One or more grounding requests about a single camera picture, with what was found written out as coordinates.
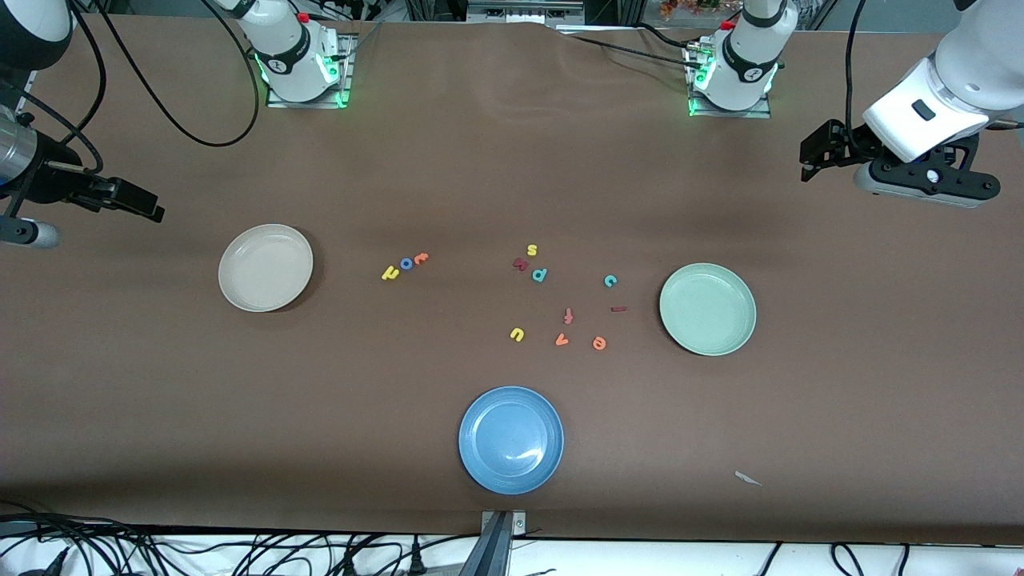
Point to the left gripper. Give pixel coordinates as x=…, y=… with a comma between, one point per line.
x=837, y=145

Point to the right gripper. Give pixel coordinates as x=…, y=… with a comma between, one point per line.
x=54, y=182

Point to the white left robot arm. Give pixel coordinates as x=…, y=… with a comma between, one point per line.
x=748, y=56

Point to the beige brown plate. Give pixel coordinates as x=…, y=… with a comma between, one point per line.
x=266, y=268

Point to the orange leaf decoration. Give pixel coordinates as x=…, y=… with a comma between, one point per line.
x=688, y=8

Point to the green plate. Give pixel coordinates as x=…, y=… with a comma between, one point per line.
x=708, y=310

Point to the white paper scrap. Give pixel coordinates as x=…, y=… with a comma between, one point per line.
x=748, y=478

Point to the brown table cover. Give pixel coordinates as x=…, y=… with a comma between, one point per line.
x=480, y=160

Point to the blue plate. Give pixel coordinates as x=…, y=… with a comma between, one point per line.
x=512, y=440

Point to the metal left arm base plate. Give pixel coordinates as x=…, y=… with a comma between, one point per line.
x=732, y=114

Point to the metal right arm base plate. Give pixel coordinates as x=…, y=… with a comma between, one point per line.
x=346, y=80

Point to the grey metal frame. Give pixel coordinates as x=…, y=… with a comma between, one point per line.
x=520, y=12

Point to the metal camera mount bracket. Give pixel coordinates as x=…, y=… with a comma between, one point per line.
x=496, y=544

